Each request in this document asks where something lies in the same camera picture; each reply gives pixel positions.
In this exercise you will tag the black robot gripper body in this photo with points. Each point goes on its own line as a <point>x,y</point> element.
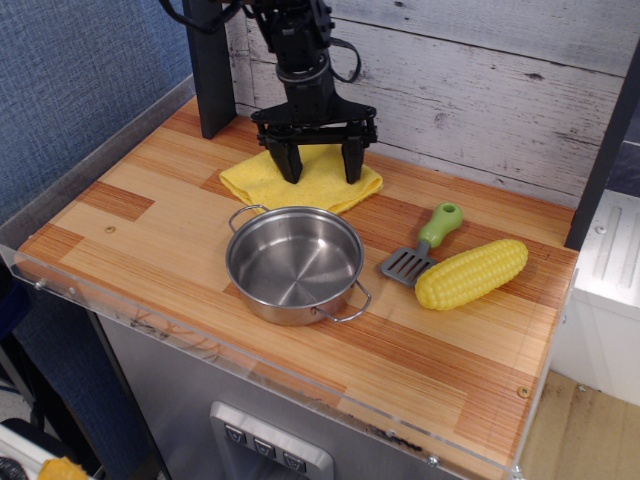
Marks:
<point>314,115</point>

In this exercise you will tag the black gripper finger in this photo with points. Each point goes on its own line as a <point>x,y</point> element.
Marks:
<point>287,159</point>
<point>353,158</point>

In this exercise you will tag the yellow cloth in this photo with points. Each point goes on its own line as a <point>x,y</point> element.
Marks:
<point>322,183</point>

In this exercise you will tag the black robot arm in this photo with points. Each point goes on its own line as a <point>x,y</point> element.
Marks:
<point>299,33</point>

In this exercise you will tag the small stainless steel pot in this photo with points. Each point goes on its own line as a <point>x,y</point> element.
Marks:
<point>297,265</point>

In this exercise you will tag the yellow plastic corn cob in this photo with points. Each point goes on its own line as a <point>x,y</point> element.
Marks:
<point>470,275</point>

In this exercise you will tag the stainless steel cabinet front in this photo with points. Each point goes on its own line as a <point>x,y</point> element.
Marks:
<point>175,389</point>

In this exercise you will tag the clear acrylic front guard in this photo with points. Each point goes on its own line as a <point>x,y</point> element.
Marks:
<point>60,290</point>

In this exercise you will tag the silver control button panel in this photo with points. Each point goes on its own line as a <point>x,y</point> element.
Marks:
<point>251,448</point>

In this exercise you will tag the white ribbed box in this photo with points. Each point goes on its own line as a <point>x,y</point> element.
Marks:
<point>598,340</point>

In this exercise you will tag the dark grey left post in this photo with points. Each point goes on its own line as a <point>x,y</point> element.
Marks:
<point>212,79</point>

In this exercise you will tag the dark grey post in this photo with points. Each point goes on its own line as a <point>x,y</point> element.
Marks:
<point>605,160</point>
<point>212,79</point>

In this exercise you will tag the green handled grey toy spatula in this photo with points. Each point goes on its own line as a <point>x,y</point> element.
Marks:
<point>406,264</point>

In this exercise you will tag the dark grey right post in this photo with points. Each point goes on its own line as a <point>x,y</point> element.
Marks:
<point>605,160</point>

